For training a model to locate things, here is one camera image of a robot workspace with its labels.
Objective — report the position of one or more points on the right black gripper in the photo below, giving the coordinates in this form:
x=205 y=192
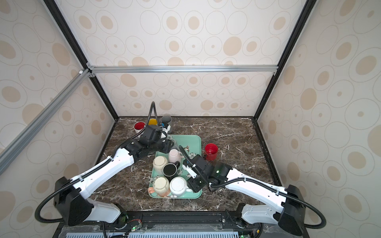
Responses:
x=196 y=163

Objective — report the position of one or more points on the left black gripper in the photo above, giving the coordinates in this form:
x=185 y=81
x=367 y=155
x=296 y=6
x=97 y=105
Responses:
x=169 y=144

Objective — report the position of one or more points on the blue butterfly mug yellow inside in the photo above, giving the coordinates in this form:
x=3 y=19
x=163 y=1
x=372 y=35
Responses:
x=153 y=121

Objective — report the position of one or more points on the white mug red inside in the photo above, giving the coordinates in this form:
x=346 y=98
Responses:
x=139 y=126

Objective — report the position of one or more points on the tall dark grey mug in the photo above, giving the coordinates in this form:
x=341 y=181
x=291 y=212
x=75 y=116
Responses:
x=167 y=119

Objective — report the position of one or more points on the large white mug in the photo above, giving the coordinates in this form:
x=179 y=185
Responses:
x=178 y=186

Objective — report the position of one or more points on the black mug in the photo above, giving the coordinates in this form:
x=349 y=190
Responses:
x=170 y=170

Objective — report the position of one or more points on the cream mug orange handle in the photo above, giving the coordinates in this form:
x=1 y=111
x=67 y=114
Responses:
x=161 y=186

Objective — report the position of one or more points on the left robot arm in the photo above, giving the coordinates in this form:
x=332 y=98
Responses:
x=71 y=203

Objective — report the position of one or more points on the cream beige mug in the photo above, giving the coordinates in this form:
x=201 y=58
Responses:
x=159 y=163

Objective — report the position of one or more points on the pale pink mug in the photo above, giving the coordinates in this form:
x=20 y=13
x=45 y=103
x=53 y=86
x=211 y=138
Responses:
x=174 y=156

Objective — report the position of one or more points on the left diagonal aluminium bar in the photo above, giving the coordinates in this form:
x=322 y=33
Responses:
x=25 y=137

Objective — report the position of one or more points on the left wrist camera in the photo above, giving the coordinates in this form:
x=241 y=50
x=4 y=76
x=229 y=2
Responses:
x=165 y=128

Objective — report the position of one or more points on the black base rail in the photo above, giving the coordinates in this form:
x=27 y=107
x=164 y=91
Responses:
x=176 y=224

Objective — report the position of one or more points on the horizontal aluminium frame bar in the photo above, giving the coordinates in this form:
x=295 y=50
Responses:
x=184 y=69

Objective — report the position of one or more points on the right black frame post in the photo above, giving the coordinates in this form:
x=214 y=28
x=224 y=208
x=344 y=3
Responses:
x=300 y=24

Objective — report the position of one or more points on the black frame post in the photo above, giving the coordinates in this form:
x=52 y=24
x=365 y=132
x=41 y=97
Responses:
x=53 y=8
x=300 y=24

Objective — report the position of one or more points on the left black frame post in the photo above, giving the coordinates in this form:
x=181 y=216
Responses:
x=53 y=8

